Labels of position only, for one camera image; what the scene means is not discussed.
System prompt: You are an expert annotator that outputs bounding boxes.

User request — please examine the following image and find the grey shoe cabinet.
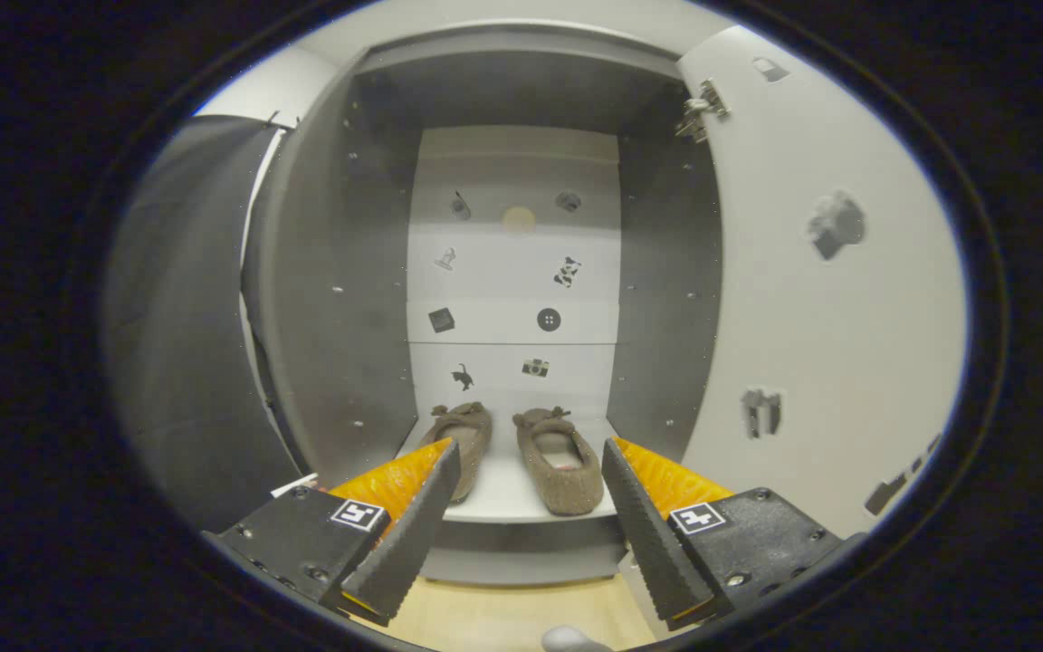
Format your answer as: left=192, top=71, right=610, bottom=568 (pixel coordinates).
left=241, top=23, right=726, bottom=585

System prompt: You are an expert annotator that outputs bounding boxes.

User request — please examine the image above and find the black backdrop cloth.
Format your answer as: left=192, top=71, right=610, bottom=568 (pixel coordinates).
left=103, top=113, right=305, bottom=535

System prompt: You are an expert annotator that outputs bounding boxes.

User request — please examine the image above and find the metal door hinge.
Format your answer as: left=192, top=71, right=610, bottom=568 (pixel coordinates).
left=675, top=79, right=731, bottom=144

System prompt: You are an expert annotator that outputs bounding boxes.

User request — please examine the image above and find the brown fuzzy shoe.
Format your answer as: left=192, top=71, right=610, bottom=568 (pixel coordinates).
left=419, top=401, right=493, bottom=504
left=512, top=407, right=604, bottom=517

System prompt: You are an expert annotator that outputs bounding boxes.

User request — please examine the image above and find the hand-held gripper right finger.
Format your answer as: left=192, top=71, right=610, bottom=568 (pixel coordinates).
left=600, top=436, right=848, bottom=632

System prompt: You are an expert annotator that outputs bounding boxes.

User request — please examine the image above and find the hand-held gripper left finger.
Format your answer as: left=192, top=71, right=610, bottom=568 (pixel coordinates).
left=205, top=438, right=464, bottom=628

